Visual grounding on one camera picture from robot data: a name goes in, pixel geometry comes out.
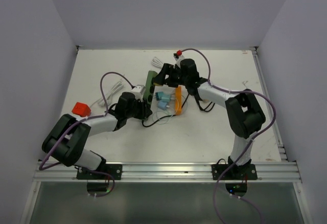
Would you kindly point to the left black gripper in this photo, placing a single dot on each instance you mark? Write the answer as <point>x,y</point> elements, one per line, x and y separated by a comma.
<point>144,111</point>

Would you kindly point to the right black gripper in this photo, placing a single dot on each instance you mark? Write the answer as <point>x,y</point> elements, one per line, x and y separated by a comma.
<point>167,70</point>

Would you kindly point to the light blue plug adapter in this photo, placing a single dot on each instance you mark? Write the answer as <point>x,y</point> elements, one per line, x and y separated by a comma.
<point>162,105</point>

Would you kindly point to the green power strip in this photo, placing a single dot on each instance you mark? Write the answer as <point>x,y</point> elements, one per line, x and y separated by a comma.
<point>149,87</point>

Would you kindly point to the teal plug adapter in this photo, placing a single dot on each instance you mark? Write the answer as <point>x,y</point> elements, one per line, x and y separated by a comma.
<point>166,98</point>
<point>158,95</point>

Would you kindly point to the orange power strip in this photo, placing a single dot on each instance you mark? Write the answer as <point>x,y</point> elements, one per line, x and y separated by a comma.
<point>178,101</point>

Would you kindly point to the red cube plug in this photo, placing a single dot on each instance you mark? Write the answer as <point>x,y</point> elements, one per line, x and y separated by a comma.
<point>81,109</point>

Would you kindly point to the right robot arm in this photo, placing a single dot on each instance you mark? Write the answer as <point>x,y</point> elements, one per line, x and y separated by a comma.
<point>244,113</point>

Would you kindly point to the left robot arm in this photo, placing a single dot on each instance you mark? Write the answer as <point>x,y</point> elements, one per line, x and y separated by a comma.
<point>66,141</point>

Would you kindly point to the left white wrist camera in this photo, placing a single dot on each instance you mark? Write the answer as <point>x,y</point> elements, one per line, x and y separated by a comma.
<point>138,91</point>

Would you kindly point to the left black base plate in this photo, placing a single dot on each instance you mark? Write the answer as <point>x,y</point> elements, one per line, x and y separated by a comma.
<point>103,172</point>

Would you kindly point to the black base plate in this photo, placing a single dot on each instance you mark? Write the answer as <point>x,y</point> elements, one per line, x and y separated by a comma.
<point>103,172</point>
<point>238,173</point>

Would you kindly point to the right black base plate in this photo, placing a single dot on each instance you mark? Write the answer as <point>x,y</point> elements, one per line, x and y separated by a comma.
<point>238,173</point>

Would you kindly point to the aluminium frame rail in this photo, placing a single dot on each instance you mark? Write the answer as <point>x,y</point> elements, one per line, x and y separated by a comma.
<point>270,172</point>

